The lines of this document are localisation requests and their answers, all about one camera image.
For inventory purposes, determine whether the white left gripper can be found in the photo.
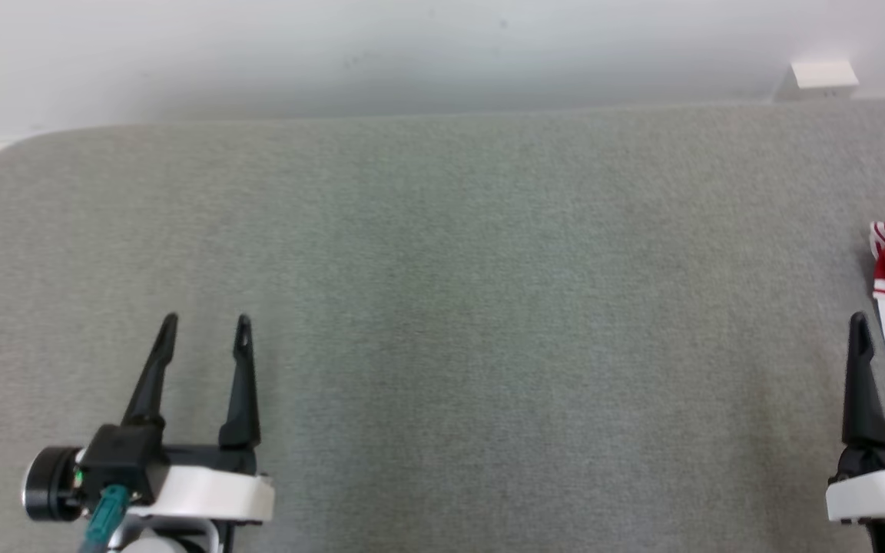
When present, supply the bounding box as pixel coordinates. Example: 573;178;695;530
121;313;275;525

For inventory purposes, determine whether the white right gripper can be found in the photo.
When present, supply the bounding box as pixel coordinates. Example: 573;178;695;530
827;311;885;525

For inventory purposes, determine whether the black left gripper cylinder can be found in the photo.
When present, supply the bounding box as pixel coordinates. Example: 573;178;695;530
24;447;84;522

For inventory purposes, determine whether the teal camera cable plug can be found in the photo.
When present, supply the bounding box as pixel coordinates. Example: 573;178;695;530
76;484;131;553

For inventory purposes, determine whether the white wall socket box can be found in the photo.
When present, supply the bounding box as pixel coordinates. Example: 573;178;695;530
773;61;860;101

